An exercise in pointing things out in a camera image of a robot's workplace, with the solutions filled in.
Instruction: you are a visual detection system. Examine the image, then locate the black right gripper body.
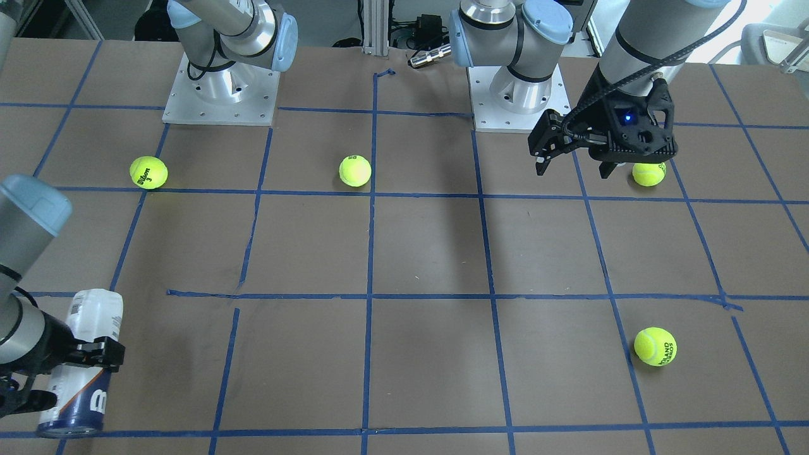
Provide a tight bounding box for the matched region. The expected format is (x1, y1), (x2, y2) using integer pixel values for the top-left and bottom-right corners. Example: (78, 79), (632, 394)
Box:
(1, 311), (84, 417)

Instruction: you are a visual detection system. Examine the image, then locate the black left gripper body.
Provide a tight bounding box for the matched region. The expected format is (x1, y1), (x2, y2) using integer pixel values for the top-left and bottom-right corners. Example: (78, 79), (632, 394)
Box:
(572, 78), (678, 164)

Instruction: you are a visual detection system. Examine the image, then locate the white blue tennis ball can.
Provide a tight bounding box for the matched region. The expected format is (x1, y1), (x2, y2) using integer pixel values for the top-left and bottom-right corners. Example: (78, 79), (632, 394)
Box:
(35, 289), (123, 439)

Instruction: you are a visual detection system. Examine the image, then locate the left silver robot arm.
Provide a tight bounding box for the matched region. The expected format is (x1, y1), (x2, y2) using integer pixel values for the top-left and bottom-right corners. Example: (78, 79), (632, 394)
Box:
(449, 1), (726, 179)

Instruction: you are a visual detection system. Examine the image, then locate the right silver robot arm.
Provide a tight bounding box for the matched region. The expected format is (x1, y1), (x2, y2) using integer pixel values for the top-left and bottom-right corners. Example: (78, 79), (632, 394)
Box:
(2, 1), (298, 416)

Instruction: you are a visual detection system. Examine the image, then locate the far yellow tennis ball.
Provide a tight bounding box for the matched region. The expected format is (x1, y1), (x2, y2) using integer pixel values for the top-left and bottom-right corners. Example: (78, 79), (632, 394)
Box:
(631, 163), (667, 188)
(129, 156), (169, 190)

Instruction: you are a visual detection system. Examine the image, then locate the yellow tennis ball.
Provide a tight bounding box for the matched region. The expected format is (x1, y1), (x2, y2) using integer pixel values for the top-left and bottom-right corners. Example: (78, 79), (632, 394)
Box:
(633, 327), (678, 368)
(338, 155), (372, 188)
(129, 156), (169, 190)
(631, 163), (667, 188)

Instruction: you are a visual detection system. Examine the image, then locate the near yellow tennis ball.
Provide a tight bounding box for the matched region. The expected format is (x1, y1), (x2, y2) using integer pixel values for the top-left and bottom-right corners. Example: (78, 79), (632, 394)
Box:
(633, 327), (678, 368)

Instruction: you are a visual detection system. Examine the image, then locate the centre yellow tennis ball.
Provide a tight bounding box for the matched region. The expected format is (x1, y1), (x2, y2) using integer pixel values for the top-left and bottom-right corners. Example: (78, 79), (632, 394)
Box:
(338, 155), (372, 188)

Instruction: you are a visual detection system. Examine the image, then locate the silver metal cylinder plug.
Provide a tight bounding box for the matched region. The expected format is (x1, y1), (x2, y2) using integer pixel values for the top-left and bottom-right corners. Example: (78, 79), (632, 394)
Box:
(408, 44), (453, 69)

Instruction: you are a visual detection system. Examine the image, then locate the black power adapter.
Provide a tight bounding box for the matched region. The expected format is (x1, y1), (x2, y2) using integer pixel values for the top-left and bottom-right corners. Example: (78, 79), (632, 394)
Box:
(410, 14), (443, 46)

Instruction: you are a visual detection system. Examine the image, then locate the black braided cable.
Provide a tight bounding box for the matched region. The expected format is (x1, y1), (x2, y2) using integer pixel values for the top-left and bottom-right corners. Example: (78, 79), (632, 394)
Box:
(563, 0), (748, 143)

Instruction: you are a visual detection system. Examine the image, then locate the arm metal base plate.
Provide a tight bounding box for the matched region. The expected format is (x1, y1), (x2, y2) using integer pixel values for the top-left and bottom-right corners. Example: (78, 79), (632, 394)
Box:
(467, 66), (570, 133)
(162, 55), (281, 127)

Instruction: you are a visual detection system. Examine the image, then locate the aluminium frame post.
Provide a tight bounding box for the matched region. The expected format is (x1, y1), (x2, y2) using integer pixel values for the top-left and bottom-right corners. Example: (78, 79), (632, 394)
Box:
(361, 0), (391, 59)

